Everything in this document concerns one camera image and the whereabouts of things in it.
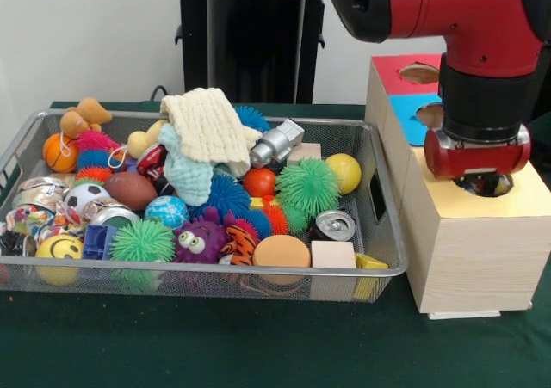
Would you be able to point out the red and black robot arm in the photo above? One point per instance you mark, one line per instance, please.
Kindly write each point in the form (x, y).
(473, 18)

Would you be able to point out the purple spiky ball with eyes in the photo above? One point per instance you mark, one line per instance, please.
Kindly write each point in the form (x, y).
(200, 243)

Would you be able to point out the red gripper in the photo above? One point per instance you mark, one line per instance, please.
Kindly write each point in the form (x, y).
(478, 160)

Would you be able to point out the cream knitted cloth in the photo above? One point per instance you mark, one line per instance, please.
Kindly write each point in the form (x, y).
(207, 126)

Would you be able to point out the small orange basketball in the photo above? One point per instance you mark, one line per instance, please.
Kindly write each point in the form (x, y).
(58, 156)

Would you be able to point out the mint green knitted cloth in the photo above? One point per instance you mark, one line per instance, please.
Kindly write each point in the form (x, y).
(185, 177)

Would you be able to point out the clear mesh bin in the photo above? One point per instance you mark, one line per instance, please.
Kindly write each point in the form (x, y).
(215, 281)

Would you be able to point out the wooden box with three holes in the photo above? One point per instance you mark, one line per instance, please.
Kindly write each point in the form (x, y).
(473, 259)

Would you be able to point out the plain yellow ball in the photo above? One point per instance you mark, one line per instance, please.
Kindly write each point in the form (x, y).
(343, 173)

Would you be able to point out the yellow smiley ball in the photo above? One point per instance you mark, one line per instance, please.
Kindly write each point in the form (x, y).
(58, 257)

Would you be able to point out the green spiky ball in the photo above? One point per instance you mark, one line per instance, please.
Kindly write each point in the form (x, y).
(142, 243)
(308, 186)

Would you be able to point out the brown plush toy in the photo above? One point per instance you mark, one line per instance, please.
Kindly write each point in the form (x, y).
(82, 114)

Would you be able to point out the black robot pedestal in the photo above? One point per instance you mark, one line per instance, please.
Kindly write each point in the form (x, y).
(250, 44)

